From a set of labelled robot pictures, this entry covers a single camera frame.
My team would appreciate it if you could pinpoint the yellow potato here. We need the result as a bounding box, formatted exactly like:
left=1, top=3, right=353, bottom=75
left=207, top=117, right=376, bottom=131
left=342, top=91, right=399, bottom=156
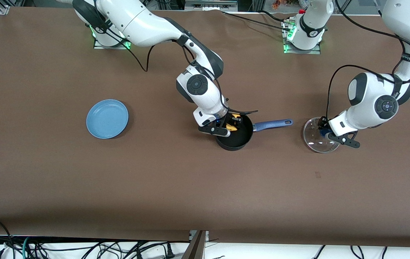
left=225, top=114, right=241, bottom=132

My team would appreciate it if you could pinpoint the glass lid with blue knob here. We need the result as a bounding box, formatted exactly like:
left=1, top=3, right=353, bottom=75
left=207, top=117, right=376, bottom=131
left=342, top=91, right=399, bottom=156
left=303, top=117, right=341, bottom=154

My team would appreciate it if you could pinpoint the brown table cover sheet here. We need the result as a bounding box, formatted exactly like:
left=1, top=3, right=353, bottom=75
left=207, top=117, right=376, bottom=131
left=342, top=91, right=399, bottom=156
left=0, top=7, right=410, bottom=249

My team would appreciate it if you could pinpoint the blue round plate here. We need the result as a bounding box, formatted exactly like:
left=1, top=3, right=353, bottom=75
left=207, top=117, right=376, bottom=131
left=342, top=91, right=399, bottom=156
left=86, top=99, right=129, bottom=139

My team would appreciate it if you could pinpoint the black pot with blue handle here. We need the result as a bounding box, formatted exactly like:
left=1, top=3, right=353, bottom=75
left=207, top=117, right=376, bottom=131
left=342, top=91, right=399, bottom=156
left=215, top=113, right=294, bottom=151

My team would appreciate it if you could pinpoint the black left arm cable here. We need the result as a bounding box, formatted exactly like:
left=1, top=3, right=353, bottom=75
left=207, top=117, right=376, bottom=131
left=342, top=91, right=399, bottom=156
left=325, top=0, right=410, bottom=121

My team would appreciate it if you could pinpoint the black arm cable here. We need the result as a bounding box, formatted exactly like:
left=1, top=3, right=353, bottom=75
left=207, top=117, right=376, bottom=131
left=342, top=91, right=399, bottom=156
left=102, top=25, right=231, bottom=108
left=325, top=0, right=410, bottom=121

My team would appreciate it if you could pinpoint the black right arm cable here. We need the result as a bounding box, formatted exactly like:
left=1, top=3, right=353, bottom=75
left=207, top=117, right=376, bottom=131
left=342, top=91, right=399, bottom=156
left=102, top=25, right=231, bottom=108

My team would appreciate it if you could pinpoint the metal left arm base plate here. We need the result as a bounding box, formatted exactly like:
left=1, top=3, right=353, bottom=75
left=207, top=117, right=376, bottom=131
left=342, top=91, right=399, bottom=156
left=283, top=18, right=322, bottom=55

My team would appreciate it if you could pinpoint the black cable on table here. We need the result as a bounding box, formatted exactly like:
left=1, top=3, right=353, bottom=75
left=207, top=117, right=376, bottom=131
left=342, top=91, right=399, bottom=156
left=221, top=10, right=292, bottom=31

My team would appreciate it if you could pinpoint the aluminium frame bar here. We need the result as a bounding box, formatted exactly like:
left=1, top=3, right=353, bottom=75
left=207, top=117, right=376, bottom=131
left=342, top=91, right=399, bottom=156
left=184, top=0, right=238, bottom=12

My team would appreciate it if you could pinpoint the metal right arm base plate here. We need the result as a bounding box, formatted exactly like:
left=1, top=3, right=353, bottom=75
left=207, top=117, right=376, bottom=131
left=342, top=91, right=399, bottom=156
left=94, top=27, right=132, bottom=50

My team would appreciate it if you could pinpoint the aluminium post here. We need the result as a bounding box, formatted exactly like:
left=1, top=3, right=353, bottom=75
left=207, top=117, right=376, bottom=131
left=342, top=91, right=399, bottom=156
left=182, top=230, right=210, bottom=259

